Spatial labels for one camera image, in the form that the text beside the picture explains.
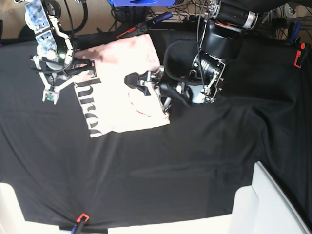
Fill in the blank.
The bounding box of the red black right clamp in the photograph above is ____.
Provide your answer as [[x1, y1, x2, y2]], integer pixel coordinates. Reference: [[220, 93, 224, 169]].
[[288, 21, 306, 68]]

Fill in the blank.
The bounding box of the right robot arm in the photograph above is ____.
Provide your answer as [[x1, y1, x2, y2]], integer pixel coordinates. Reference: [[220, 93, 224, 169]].
[[24, 0, 95, 104]]

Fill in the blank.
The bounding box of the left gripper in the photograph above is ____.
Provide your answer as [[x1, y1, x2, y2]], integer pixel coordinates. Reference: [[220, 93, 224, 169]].
[[124, 66, 192, 113]]

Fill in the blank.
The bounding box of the red black bottom clamp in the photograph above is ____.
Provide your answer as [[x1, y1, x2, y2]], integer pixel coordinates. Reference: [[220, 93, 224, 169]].
[[71, 213, 90, 234]]

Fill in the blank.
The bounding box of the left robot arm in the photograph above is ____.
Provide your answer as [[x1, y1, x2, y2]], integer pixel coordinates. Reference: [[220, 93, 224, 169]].
[[124, 0, 312, 112]]

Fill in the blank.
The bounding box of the pink T-shirt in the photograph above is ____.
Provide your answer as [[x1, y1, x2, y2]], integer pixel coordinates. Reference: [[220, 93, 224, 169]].
[[73, 34, 170, 138]]

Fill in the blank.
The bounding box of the black table cloth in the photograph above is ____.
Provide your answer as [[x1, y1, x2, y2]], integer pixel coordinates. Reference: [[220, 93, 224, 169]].
[[0, 39, 312, 230]]

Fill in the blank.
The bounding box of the black power strip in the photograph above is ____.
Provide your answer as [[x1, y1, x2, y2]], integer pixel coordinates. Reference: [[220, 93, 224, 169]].
[[162, 14, 199, 23]]

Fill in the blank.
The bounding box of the red black top clamp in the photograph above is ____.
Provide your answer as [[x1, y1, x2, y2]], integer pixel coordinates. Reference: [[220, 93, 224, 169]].
[[117, 12, 173, 39]]

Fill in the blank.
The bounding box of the white table frame left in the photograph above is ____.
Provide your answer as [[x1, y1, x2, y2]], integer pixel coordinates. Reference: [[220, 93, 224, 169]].
[[0, 183, 60, 234]]

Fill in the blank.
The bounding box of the blue box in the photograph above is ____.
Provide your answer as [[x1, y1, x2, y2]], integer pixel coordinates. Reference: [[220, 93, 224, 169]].
[[108, 0, 176, 7]]

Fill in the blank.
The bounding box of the red black clamp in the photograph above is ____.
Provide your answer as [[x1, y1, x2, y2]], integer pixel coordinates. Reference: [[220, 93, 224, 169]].
[[117, 12, 173, 39], [71, 213, 90, 234], [288, 21, 306, 68]]

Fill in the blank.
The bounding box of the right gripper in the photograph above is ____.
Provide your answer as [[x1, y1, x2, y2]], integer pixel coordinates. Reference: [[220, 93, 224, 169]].
[[31, 55, 96, 104]]

